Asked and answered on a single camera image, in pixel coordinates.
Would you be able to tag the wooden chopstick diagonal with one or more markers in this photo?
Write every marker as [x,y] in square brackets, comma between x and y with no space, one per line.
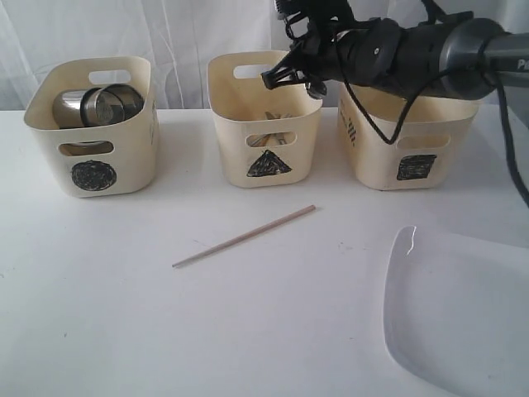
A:
[246,236]

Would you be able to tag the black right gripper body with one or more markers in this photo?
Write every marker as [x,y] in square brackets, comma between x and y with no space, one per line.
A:
[313,53]

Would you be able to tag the cream bin with triangle mark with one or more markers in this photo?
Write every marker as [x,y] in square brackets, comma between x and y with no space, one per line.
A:
[238,108]

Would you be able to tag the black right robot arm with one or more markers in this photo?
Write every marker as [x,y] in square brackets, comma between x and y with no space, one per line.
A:
[444,60]

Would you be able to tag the white backdrop curtain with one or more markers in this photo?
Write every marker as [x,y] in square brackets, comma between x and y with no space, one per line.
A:
[178,38]

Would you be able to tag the cream bin with circle mark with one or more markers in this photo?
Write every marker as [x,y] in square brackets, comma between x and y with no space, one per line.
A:
[97,161]

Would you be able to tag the cream bin with square mark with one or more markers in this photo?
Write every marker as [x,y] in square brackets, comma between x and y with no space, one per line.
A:
[424,152]

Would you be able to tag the wooden chopstick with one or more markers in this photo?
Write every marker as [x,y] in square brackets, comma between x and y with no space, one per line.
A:
[258,141]

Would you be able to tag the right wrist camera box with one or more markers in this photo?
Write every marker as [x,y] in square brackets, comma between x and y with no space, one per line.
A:
[320,11]

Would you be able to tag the white square plate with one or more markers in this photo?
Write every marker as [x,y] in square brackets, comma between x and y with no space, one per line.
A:
[455,312]

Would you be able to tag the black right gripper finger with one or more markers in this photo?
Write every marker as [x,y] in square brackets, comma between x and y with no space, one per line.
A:
[283,74]
[316,89]

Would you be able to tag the stainless steel cup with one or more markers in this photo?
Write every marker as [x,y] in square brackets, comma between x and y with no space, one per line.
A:
[109,105]
[76,108]

